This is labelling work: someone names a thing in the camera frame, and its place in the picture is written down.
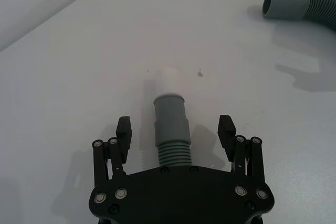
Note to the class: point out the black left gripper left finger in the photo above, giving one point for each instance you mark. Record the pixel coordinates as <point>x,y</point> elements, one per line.
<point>123,134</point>

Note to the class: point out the white plastic pipe connector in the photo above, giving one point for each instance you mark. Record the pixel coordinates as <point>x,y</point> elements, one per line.
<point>168,81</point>

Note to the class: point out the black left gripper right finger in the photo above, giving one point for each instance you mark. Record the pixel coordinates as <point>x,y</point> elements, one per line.
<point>226,134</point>

